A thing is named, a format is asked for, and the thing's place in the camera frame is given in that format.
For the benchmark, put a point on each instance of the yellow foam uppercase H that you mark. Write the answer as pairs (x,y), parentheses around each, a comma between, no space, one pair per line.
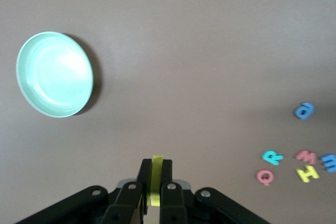
(307,173)

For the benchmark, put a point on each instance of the teal foam letter R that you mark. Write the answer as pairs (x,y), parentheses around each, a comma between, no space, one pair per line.
(273,157)

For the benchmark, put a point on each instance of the pink foam letter Q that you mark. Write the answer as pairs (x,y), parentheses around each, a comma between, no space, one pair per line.
(261,176)

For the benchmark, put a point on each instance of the pink foam letter w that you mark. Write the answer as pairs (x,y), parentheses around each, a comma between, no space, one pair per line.
(306,157)

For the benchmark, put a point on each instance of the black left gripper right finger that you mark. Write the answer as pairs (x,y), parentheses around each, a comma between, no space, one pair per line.
(173,203)

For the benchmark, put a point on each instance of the green plate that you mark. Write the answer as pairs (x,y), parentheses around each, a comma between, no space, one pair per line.
(55,74)

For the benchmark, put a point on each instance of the blue foam letter a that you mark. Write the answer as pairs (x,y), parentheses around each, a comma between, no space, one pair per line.
(300,112)

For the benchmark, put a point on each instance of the blue foam letter E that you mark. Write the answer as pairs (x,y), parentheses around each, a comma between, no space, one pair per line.
(330,163)

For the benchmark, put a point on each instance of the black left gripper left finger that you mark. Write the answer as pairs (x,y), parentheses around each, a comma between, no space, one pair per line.
(126,200)

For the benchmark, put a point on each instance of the yellow foam lowercase h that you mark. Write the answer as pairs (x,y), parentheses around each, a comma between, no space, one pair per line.
(156,171)

